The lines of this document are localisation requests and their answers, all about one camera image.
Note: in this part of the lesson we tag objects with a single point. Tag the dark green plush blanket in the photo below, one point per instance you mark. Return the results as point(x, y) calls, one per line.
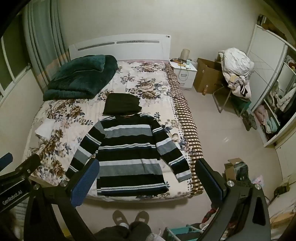
point(81, 76)

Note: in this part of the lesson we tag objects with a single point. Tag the red dark cloth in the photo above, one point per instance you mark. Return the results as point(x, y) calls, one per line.
point(210, 214)

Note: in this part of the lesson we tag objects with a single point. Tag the pink plastic bag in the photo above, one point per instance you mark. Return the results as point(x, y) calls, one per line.
point(258, 180)

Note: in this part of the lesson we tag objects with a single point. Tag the teal plastic basket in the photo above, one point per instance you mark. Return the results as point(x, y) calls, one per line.
point(182, 231)

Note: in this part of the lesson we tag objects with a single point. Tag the dark green slipper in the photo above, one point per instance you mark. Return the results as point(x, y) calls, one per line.
point(253, 119)
point(246, 121)

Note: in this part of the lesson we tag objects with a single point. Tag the striped knit sweater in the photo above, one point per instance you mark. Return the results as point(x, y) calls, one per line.
point(129, 160)

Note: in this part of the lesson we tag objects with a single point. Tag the pile of mixed clothes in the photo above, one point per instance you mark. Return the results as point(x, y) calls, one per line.
point(238, 85)

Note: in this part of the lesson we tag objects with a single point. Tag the bed with floral sheet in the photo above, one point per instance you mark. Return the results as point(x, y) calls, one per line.
point(143, 92)

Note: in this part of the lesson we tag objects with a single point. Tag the white bedding bundle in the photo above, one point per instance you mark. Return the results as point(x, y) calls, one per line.
point(238, 60)

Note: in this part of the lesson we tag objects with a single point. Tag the white folded cloth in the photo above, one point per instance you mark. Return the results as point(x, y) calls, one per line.
point(46, 128)

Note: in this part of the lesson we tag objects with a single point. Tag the grey green curtain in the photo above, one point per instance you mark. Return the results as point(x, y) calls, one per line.
point(44, 34)

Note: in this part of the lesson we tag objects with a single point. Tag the white wardrobe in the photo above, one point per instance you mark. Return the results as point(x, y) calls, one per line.
point(266, 53)

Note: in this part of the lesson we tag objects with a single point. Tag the beige cloth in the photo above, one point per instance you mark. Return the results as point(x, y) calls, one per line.
point(282, 215)

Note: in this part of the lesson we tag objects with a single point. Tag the white nightstand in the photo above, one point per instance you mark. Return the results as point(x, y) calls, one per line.
point(185, 76)

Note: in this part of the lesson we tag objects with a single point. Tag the black folded garment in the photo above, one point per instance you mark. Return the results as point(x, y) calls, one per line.
point(122, 104)

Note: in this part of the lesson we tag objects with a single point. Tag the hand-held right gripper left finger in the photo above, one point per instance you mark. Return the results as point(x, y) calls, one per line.
point(85, 183)

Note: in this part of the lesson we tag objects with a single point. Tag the window with white frame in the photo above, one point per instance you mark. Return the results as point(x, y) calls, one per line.
point(11, 58)

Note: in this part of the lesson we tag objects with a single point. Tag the brown checkered bed sheet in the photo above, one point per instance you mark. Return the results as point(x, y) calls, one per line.
point(187, 120)

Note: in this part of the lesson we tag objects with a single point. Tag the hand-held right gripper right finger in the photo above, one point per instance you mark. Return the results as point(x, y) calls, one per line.
point(209, 178)

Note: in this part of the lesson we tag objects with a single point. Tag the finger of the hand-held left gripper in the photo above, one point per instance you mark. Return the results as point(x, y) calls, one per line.
point(27, 165)
point(5, 161)

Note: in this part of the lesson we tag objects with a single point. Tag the small open cardboard box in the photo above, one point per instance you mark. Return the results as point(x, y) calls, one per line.
point(230, 171)

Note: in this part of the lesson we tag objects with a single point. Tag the metal folding chair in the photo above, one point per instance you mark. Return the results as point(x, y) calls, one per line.
point(240, 102)

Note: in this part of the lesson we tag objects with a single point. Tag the person's legs in dark pants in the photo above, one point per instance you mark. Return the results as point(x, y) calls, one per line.
point(129, 233)

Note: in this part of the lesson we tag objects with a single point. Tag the large cardboard box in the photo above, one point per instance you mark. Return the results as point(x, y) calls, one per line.
point(205, 76)

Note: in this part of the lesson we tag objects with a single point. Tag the brown bottle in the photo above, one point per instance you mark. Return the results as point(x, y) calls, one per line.
point(204, 90)

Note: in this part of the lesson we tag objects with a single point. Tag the brown box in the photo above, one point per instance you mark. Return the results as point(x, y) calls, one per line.
point(270, 25)

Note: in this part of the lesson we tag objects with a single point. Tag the beige table lamp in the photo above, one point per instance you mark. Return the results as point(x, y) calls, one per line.
point(185, 54)

